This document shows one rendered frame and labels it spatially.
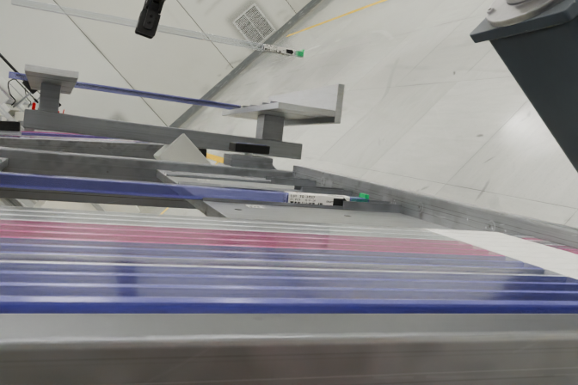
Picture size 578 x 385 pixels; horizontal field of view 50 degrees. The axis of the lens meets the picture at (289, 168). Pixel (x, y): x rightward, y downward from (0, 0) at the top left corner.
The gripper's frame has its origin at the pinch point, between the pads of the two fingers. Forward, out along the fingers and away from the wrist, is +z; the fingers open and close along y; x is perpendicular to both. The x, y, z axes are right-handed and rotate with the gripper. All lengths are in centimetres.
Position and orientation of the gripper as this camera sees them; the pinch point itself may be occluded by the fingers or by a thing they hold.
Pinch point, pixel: (147, 23)
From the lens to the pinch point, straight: 111.2
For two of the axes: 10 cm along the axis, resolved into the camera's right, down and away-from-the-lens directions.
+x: 8.9, 2.7, 3.6
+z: -2.7, 9.6, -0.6
